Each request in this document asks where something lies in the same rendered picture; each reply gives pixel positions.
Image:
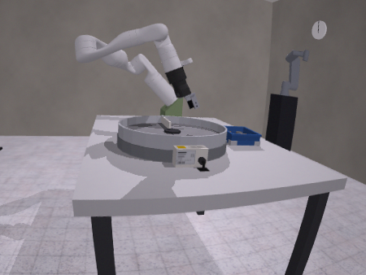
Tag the blue crate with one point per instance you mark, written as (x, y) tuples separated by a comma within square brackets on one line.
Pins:
[(251, 138)]

